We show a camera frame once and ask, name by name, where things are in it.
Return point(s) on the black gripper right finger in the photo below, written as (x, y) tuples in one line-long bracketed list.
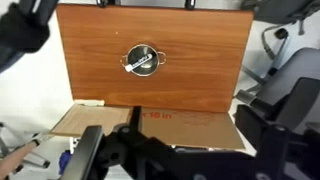
[(258, 132)]

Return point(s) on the brown cardboard sheet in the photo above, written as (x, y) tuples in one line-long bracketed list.
[(173, 127)]

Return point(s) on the grey office chair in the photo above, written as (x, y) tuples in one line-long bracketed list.
[(292, 110)]

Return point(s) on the small silver pot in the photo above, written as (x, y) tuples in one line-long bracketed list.
[(148, 68)]

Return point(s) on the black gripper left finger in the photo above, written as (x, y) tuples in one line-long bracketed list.
[(81, 165)]

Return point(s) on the black and white Expo marker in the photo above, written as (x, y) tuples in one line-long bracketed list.
[(139, 62)]

